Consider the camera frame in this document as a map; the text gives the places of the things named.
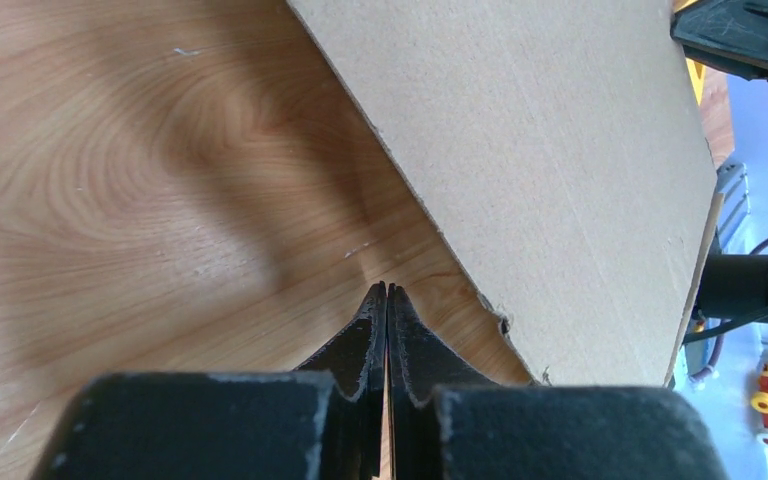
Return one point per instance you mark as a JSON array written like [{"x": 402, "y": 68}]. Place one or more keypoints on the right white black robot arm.
[{"x": 733, "y": 289}]

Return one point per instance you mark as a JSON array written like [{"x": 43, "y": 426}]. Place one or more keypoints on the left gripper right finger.
[{"x": 450, "y": 421}]

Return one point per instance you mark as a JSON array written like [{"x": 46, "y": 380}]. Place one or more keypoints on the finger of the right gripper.
[{"x": 727, "y": 35}]

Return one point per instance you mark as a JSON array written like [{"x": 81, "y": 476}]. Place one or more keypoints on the yellow triangle piece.
[{"x": 697, "y": 74}]

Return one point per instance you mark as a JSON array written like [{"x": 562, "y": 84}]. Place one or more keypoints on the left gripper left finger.
[{"x": 320, "y": 420}]

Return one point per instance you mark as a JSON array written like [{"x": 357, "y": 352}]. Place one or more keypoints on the cardboard box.
[{"x": 557, "y": 146}]

